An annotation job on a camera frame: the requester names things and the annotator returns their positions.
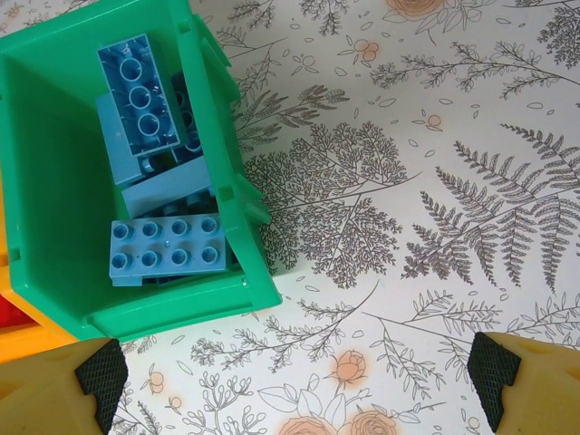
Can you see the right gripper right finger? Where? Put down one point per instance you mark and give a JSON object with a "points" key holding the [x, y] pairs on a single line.
{"points": [[544, 394]]}

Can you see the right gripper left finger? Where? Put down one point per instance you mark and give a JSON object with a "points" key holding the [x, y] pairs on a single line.
{"points": [[41, 394]]}

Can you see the red lego brick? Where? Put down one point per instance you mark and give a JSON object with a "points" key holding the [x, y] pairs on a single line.
{"points": [[9, 312]]}

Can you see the blue lego brick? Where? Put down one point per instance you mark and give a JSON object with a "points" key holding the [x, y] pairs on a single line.
{"points": [[163, 247], [163, 190], [113, 158], [186, 113], [113, 68]]}

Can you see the orange plastic bin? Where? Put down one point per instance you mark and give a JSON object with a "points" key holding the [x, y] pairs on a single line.
{"points": [[27, 344]]}

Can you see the green plastic bin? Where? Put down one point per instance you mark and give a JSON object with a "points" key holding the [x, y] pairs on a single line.
{"points": [[54, 181]]}

